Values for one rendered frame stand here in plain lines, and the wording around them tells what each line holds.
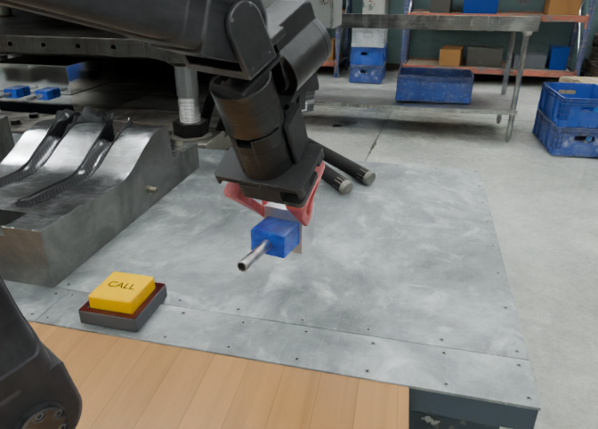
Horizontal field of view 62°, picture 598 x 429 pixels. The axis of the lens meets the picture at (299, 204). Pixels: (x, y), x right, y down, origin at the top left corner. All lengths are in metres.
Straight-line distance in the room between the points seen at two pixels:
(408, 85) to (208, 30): 3.91
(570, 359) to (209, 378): 1.60
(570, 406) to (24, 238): 1.58
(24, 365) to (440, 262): 0.59
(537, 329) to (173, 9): 1.90
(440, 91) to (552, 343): 2.65
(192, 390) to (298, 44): 0.37
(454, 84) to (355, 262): 3.57
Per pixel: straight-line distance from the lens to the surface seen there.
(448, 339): 0.65
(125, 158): 0.94
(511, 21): 4.06
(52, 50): 1.68
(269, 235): 0.55
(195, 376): 0.59
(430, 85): 4.27
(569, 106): 4.02
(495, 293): 0.75
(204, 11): 0.38
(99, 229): 0.85
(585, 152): 4.16
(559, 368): 1.97
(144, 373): 0.61
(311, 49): 0.48
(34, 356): 0.38
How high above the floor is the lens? 1.20
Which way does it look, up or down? 25 degrees down
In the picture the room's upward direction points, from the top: straight up
